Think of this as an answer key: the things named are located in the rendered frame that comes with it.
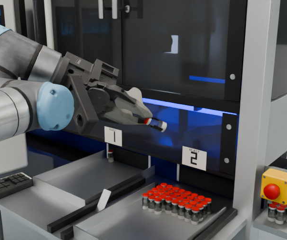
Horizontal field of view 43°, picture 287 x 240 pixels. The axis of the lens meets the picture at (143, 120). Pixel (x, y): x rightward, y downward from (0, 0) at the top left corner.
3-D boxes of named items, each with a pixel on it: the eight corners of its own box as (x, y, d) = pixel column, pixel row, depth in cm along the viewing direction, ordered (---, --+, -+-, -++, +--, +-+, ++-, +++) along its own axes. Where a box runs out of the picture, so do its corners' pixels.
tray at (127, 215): (153, 191, 121) (154, 181, 120) (225, 217, 105) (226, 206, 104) (73, 237, 96) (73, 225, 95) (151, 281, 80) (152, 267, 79)
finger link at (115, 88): (139, 94, 73) (97, 77, 71) (138, 99, 72) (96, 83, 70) (130, 108, 76) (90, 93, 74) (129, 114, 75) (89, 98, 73)
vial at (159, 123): (161, 134, 79) (144, 126, 78) (162, 126, 80) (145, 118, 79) (167, 128, 77) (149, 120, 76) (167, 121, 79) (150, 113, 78)
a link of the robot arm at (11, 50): (-33, 65, 70) (-13, 28, 73) (23, 88, 73) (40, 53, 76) (-35, 50, 63) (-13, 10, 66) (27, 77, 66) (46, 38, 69)
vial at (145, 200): (145, 205, 112) (145, 192, 110) (150, 207, 110) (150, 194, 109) (140, 208, 110) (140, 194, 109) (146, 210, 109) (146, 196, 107)
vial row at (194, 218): (149, 203, 113) (149, 189, 112) (200, 223, 102) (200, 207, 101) (145, 205, 112) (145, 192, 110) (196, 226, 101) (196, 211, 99)
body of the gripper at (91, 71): (122, 70, 77) (69, 44, 73) (116, 98, 71) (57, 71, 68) (107, 92, 82) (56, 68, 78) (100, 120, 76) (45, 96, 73)
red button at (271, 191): (266, 193, 99) (268, 179, 98) (281, 197, 97) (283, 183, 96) (261, 198, 96) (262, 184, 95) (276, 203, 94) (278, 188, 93)
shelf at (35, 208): (96, 159, 154) (96, 155, 153) (257, 213, 111) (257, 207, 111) (-13, 202, 118) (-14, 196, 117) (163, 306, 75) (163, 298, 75)
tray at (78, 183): (104, 157, 150) (104, 149, 149) (154, 174, 134) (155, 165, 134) (33, 186, 125) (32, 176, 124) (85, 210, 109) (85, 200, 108)
